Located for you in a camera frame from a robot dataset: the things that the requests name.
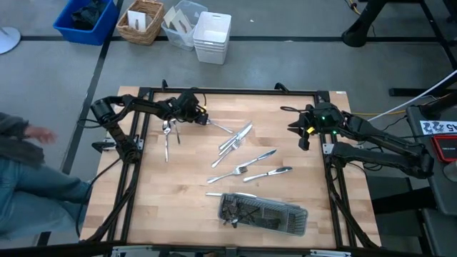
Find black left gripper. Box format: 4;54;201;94
166;91;210;126

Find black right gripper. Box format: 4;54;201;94
287;102;344;152

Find grey plastic cutlery basket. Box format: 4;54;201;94
216;191;309;237

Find clear plastic bin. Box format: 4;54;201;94
161;0;209;52

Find white plastic bin stack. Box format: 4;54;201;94
192;11;233;66

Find wicker basket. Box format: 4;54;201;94
116;0;166;46

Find white card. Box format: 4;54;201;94
126;9;148;33

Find black stand foot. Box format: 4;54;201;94
341;0;389;49

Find white number label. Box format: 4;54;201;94
419;120;457;136

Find blue plastic bin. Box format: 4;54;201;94
52;0;121;46

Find red flat device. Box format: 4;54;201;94
430;134;457;163

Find dark grey side desk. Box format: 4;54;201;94
406;93;457;216

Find black cloth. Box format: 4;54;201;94
70;0;107;31

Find clear round object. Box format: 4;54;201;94
443;159;457;183

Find person's hand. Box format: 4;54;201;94
24;124;57;145

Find person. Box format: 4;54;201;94
0;111;93;241

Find round white floor base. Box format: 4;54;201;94
0;26;22;56

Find black aluminium table frame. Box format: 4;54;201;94
81;79;380;251

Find metal knife handle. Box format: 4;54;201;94
205;191;258;199

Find black desk leg frame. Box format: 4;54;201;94
388;0;457;98

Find white cable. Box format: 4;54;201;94
370;69;457;121

